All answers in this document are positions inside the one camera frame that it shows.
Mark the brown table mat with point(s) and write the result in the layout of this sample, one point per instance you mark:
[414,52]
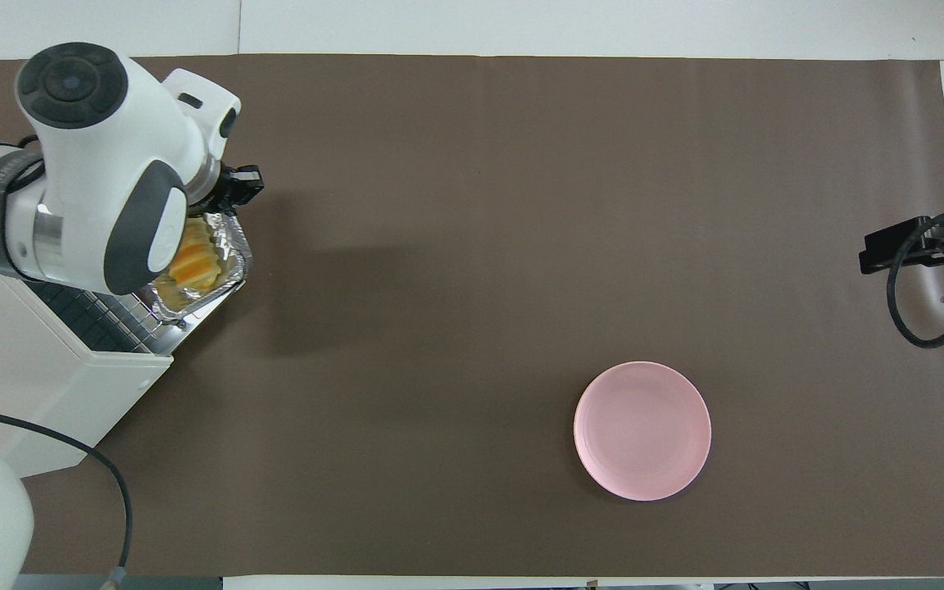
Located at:
[472,205]

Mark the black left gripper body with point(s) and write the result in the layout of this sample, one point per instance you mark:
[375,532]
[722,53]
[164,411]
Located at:
[244,184]

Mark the white toaster oven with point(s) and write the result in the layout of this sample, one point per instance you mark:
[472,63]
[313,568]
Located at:
[29,385]

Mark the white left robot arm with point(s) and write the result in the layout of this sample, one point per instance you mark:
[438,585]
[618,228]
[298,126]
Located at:
[103,139]

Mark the aluminium foil tray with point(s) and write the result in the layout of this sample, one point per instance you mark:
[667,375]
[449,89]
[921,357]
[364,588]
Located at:
[234,246]

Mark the yellow bread loaf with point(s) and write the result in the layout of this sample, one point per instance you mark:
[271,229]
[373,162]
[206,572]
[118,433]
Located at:
[193,266]

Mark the pink round plate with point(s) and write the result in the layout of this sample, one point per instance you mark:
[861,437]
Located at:
[642,430]

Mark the glass oven door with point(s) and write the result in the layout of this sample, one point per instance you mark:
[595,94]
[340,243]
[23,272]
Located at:
[187,321]

